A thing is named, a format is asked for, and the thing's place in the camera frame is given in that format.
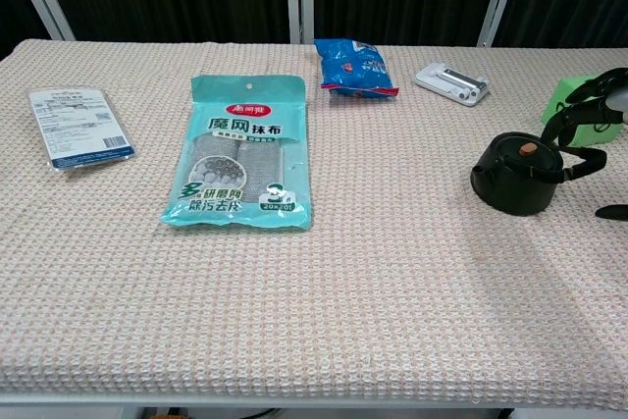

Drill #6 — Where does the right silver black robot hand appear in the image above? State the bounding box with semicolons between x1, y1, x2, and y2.
539;67;628;222

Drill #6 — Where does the dark round object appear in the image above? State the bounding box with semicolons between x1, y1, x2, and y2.
470;131;566;217

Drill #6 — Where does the green foam number cube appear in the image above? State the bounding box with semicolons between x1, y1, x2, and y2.
540;74;627;148

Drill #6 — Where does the small white plastic pack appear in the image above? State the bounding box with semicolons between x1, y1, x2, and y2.
415;62;491;107

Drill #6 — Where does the blue snack bag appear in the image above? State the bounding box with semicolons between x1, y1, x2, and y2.
313;38;400;99

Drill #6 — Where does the beige waffle tablecloth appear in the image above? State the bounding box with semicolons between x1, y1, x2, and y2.
0;38;628;413

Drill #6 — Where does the teal mesh cloth package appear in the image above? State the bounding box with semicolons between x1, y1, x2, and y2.
160;74;314;232

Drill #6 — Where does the clear blister pack blue card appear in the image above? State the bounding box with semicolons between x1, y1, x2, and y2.
27;86;137;174

